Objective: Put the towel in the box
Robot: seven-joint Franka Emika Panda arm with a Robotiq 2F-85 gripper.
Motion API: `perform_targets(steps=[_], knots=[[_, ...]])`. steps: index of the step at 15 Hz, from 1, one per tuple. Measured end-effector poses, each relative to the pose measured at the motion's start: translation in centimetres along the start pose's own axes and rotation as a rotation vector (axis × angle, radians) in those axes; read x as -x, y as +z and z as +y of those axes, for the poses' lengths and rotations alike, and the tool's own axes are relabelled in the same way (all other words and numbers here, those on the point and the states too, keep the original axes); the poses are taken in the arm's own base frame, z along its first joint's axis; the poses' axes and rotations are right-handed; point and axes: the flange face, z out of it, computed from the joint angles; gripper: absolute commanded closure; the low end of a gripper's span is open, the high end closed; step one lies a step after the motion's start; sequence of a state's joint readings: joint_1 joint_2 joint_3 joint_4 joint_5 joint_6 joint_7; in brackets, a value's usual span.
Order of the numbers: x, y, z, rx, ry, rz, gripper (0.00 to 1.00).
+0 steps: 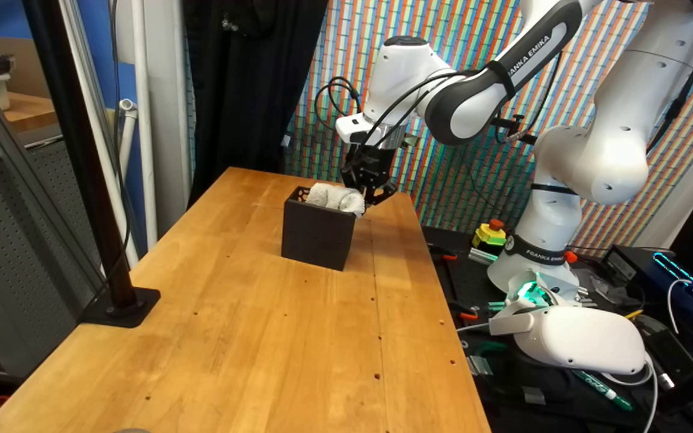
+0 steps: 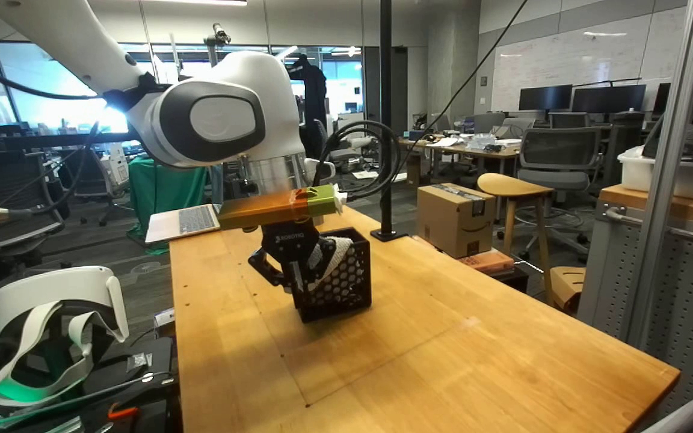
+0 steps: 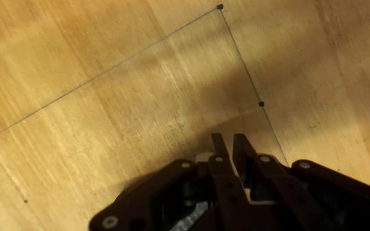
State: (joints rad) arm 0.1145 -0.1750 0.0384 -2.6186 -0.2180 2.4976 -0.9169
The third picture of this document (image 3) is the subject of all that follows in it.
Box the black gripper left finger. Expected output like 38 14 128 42
87 132 254 231

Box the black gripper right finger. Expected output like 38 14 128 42
232 132 370 231

